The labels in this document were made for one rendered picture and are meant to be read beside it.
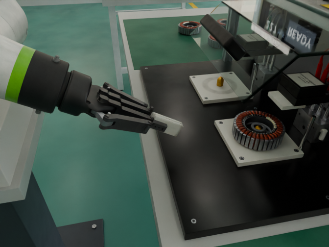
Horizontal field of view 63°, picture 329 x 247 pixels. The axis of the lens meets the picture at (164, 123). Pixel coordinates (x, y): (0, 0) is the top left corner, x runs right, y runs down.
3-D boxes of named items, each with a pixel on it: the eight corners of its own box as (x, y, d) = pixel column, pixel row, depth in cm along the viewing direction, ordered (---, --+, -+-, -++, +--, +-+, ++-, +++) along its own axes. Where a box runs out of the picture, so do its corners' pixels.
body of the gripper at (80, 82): (59, 94, 51) (105, 110, 55) (53, 120, 44) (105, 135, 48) (72, 60, 48) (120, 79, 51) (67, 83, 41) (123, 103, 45)
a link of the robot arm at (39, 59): (29, 59, 38) (41, 37, 45) (10, 122, 43) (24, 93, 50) (72, 75, 40) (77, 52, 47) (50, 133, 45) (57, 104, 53)
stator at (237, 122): (243, 155, 57) (246, 142, 55) (224, 124, 66) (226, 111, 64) (291, 148, 59) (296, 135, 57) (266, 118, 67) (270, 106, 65)
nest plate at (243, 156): (237, 167, 56) (238, 162, 55) (214, 124, 68) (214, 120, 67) (302, 157, 58) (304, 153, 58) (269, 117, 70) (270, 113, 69)
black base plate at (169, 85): (184, 240, 46) (185, 233, 44) (140, 72, 95) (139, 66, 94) (417, 197, 53) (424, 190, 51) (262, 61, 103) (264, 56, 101)
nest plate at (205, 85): (202, 104, 75) (203, 100, 74) (189, 79, 87) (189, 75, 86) (252, 99, 77) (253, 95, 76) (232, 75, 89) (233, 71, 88)
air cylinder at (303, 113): (310, 143, 62) (318, 124, 59) (292, 124, 68) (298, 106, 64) (330, 140, 63) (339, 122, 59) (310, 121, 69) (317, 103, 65)
